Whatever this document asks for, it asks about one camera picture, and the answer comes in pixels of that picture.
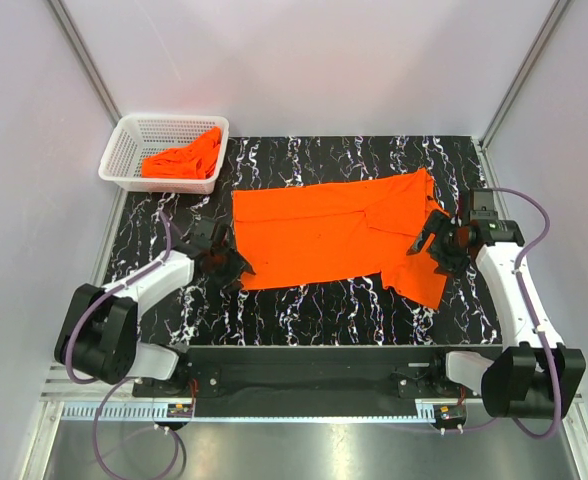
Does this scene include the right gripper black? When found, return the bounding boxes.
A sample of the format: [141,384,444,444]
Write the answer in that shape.
[406,209,471,280]

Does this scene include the orange t shirt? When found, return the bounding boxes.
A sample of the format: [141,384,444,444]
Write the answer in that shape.
[233,169,446,309]

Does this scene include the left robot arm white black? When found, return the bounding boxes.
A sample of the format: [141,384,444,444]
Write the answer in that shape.
[54,247,254,396]

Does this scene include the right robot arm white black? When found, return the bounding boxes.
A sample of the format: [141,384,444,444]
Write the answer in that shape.
[408,210,586,422]

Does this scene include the orange t shirts in basket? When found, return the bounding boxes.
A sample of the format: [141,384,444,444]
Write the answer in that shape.
[141,127,222,180]

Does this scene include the black marble pattern mat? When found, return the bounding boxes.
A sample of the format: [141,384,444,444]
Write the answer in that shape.
[94,135,501,346]

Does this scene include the white plastic basket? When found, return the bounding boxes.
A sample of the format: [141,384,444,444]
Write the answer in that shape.
[98,113,229,195]

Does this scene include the left connector box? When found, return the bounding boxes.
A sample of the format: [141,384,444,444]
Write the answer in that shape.
[167,403,193,418]

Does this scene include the connector box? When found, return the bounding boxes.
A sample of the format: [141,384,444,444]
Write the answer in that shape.
[167,403,193,418]
[435,405,466,421]

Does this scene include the right connector box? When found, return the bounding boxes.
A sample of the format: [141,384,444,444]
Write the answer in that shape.
[435,405,466,421]

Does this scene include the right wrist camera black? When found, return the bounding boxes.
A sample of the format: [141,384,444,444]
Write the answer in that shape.
[457,188,499,225]

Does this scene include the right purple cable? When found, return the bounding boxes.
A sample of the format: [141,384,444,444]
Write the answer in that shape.
[388,187,568,439]

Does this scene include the purple cable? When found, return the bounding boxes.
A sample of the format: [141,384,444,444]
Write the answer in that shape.
[388,187,568,439]
[66,209,188,476]

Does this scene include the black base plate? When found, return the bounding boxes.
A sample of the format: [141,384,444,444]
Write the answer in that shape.
[134,346,478,399]

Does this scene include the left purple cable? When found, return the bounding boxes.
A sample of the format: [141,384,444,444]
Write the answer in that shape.
[66,209,188,476]

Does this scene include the aluminium frame rail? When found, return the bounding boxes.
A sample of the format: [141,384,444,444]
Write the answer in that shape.
[38,362,585,424]

